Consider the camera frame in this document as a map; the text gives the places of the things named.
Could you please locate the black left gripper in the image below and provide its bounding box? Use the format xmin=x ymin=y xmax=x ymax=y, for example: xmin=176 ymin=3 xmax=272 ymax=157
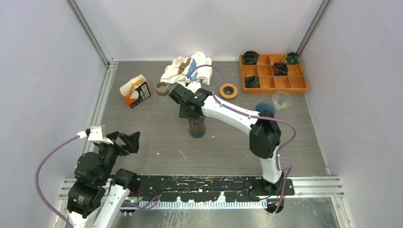
xmin=97 ymin=131 xmax=139 ymax=183

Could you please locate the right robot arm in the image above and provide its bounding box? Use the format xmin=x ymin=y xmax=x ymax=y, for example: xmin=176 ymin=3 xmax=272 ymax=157
xmin=169 ymin=85 xmax=284 ymax=195

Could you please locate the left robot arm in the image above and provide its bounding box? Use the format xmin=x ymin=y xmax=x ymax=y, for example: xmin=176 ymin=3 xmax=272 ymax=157
xmin=67 ymin=129 xmax=141 ymax=228

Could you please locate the orange coffee filter box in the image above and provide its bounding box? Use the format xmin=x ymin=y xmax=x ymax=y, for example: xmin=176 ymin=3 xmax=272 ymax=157
xmin=119 ymin=74 xmax=151 ymax=108

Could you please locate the glass carafe dark wood collar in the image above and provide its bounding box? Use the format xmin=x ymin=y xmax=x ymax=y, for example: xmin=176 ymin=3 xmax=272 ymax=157
xmin=188 ymin=116 xmax=206 ymax=139

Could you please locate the small glass carafe wood collar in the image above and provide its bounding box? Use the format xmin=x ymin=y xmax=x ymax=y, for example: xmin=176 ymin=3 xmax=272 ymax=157
xmin=154 ymin=80 xmax=170 ymax=96

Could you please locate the crumpled white plastic bag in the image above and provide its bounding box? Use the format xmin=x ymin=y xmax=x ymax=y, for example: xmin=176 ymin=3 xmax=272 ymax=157
xmin=160 ymin=52 xmax=212 ymax=86

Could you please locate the rolled dark green tie front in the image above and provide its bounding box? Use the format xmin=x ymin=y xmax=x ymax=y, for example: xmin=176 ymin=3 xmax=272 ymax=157
xmin=244 ymin=76 xmax=260 ymax=88

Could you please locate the rolled dark tie back left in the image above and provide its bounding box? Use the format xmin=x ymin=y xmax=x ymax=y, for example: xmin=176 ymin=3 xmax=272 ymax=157
xmin=242 ymin=51 xmax=259 ymax=65

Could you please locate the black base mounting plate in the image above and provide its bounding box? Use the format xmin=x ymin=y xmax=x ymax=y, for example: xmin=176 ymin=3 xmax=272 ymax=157
xmin=130 ymin=175 xmax=295 ymax=202

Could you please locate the orange wooden compartment tray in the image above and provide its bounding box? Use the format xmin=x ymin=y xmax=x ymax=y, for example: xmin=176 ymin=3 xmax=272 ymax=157
xmin=239 ymin=54 xmax=308 ymax=94

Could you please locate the rolled orange floral tie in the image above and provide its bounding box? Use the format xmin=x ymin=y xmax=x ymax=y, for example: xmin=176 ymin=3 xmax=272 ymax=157
xmin=272 ymin=62 xmax=288 ymax=76

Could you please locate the rolled green floral tie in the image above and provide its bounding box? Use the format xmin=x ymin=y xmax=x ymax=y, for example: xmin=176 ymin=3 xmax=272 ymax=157
xmin=284 ymin=52 xmax=300 ymax=65

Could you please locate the light wooden dripper ring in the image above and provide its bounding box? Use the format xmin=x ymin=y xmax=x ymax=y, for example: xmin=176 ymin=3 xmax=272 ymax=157
xmin=219 ymin=83 xmax=239 ymax=100

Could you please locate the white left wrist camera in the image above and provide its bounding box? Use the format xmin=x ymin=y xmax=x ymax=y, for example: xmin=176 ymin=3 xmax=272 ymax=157
xmin=77 ymin=124 xmax=114 ymax=144

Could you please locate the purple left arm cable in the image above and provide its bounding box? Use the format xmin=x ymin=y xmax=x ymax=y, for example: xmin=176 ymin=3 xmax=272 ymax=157
xmin=34 ymin=135 xmax=81 ymax=228

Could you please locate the aluminium frame rail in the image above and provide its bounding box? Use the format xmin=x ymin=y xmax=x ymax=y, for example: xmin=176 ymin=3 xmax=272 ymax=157
xmin=58 ymin=176 xmax=345 ymax=210

